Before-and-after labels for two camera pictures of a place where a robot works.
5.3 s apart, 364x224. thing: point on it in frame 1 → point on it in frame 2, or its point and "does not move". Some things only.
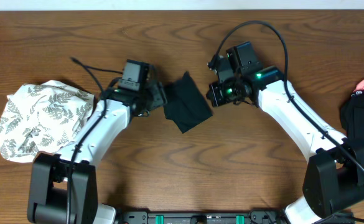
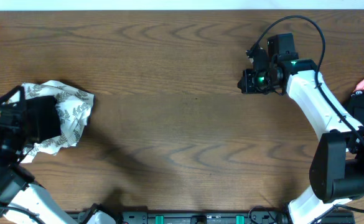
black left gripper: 158,91 → 15,129
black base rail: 259,216 does not move
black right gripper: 216,99 → 248,88
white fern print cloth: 42,117 does not move
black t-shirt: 184,104 → 41,118
